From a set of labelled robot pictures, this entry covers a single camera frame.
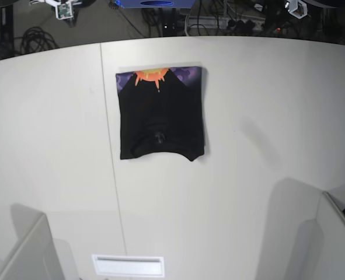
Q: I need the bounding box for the white partition panel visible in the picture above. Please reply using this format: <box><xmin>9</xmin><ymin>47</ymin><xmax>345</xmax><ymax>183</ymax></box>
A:
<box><xmin>0</xmin><ymin>213</ymin><xmax>65</xmax><ymax>279</ymax></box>
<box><xmin>313</xmin><ymin>192</ymin><xmax>345</xmax><ymax>279</ymax></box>

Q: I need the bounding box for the white power strip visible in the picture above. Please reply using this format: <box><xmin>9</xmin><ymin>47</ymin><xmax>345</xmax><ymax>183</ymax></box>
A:
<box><xmin>185</xmin><ymin>15</ymin><xmax>266</xmax><ymax>34</ymax></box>

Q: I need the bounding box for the white partition panel left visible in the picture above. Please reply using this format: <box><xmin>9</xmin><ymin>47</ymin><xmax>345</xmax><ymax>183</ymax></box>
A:
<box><xmin>0</xmin><ymin>213</ymin><xmax>65</xmax><ymax>279</ymax></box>

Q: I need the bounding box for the white partition panel right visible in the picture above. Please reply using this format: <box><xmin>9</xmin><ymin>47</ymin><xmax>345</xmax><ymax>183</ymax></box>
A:
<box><xmin>313</xmin><ymin>192</ymin><xmax>345</xmax><ymax>279</ymax></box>

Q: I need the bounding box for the blue box with oval logo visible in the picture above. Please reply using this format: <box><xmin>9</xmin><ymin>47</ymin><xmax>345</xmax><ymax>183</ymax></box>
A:
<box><xmin>115</xmin><ymin>0</ymin><xmax>196</xmax><ymax>9</ymax></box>

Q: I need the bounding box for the black T-shirt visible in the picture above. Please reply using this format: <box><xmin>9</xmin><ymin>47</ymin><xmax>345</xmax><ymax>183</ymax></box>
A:
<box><xmin>116</xmin><ymin>66</ymin><xmax>205</xmax><ymax>162</ymax></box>

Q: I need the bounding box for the black flat box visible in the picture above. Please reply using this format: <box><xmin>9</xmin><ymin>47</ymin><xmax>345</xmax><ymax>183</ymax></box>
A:
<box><xmin>0</xmin><ymin>5</ymin><xmax>14</xmax><ymax>44</ymax></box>

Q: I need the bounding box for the coiled black cable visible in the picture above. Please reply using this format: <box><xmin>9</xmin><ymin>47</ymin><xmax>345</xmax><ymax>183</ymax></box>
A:
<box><xmin>19</xmin><ymin>26</ymin><xmax>60</xmax><ymax>55</ymax></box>

